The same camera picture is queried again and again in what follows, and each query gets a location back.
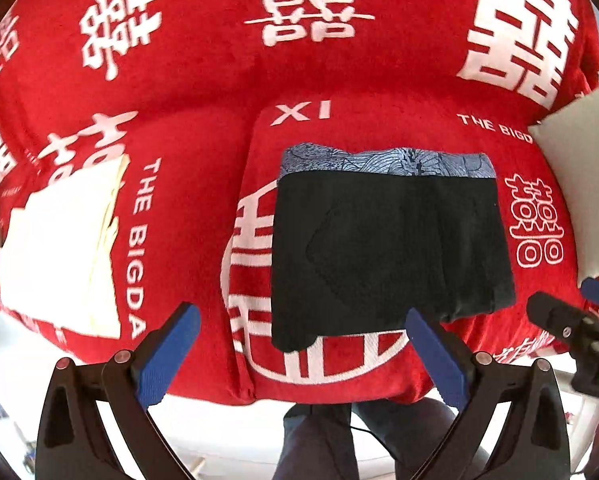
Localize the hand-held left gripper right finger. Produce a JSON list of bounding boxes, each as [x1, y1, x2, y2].
[[406, 307, 573, 480]]

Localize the black pants with blue waistband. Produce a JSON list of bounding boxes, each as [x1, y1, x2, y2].
[[270, 143, 517, 354]]

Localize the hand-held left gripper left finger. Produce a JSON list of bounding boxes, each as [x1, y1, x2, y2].
[[36, 302, 201, 480]]

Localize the person's left leg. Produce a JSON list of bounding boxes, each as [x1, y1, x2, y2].
[[270, 402, 354, 480]]

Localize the white pillow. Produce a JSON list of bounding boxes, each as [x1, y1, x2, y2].
[[528, 75, 599, 277]]

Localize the red printed blanket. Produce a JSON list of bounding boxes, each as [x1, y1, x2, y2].
[[0, 0, 599, 407]]

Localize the black cable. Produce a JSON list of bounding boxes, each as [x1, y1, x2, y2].
[[350, 422, 395, 457]]

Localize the cream folded cloth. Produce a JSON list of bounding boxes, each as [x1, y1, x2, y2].
[[0, 154, 131, 339]]

